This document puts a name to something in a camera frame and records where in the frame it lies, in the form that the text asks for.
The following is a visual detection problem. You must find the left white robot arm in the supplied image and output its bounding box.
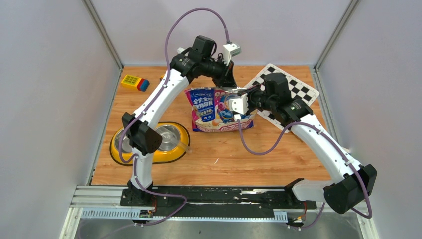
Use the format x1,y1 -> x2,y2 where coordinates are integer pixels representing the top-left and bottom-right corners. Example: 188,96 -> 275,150
122,35 -> 241,206

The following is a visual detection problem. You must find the purple cable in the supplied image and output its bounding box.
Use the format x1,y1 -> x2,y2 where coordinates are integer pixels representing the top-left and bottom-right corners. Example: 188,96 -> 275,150
233,113 -> 374,220
118,7 -> 231,165

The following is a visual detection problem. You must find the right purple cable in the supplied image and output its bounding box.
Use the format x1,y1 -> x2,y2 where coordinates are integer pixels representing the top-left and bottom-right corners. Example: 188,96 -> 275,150
233,113 -> 374,220

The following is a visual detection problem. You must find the aluminium rail frame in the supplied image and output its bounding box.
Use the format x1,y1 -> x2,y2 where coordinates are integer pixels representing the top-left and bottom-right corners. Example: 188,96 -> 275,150
60,186 -> 379,239

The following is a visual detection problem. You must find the yellow double pet bowl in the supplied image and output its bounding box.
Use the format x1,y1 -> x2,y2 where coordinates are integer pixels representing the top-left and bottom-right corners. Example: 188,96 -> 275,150
109,122 -> 191,166

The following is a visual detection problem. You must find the colourful pet food bag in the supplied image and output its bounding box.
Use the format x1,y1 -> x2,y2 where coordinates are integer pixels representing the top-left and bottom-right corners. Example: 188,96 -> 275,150
184,87 -> 241,132

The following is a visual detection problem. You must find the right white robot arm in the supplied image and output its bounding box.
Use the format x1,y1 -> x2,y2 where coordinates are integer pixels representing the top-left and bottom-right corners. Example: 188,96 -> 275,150
242,73 -> 377,219

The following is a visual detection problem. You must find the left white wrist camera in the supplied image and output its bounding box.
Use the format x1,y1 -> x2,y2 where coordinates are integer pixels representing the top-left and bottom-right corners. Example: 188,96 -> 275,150
222,43 -> 242,66

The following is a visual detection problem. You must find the black white checkerboard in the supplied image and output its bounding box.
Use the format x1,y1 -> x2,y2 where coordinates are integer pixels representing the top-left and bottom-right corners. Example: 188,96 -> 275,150
244,63 -> 319,130

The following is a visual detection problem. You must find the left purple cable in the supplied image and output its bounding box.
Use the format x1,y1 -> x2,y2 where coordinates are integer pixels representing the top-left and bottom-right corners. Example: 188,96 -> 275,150
118,7 -> 231,165

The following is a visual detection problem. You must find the yellow blue red toy block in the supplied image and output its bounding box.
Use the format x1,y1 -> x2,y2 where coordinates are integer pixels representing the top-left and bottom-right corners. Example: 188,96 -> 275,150
121,75 -> 150,92

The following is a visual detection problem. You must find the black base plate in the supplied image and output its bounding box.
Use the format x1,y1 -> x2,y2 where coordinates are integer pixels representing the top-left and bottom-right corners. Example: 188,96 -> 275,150
120,186 -> 317,218

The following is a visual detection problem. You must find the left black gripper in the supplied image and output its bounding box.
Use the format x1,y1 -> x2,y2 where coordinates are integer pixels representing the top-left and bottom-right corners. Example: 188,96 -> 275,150
200,55 -> 236,88

